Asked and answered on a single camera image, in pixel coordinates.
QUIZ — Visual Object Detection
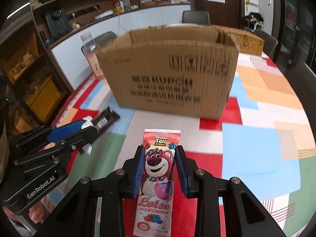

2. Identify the Lotso strawberry snack packet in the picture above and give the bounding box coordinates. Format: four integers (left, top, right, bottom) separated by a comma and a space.
133, 129, 181, 236

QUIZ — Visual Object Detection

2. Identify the dark chair left side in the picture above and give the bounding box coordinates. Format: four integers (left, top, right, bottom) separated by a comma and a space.
80, 31, 117, 56

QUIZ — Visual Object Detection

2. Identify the person left hand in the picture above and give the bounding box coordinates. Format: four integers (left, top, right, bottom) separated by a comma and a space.
28, 201, 44, 224

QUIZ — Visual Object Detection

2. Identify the dark chair far end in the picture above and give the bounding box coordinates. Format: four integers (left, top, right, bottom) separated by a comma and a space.
182, 10, 211, 25

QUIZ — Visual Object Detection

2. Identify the dark brown door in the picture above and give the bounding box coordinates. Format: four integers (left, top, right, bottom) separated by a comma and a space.
189, 0, 245, 28

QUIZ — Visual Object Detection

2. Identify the woven wicker box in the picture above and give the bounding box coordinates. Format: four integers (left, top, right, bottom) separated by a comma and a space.
212, 25, 265, 56

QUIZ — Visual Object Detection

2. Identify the pink drink bottle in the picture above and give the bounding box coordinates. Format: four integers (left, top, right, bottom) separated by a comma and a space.
80, 32, 104, 80

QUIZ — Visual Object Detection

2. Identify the black glass cabinet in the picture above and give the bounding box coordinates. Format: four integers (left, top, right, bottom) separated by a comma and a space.
274, 0, 315, 74

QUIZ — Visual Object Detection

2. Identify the black coffee machine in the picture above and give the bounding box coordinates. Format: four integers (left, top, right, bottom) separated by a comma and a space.
46, 8, 70, 38

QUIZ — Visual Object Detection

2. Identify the brown cardboard box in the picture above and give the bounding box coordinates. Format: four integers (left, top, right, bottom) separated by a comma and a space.
96, 25, 239, 120

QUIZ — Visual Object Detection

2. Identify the dark chair right far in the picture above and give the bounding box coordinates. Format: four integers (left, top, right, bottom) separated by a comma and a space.
253, 28, 278, 59

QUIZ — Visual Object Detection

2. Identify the dark chocolate bar packet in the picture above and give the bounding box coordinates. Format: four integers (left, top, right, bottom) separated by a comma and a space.
92, 106, 120, 135

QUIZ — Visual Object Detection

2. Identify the white plate on counter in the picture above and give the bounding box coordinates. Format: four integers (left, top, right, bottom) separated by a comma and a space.
94, 10, 114, 20

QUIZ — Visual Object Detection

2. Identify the dark chair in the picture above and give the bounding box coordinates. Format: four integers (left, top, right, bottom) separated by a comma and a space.
285, 62, 316, 139
253, 28, 278, 59
80, 31, 117, 56

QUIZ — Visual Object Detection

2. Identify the dark chair right near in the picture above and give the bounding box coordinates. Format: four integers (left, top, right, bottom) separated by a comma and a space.
285, 62, 316, 139

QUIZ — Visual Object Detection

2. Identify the colourful patchwork tablecloth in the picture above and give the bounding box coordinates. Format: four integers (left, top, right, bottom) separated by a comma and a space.
43, 54, 315, 236

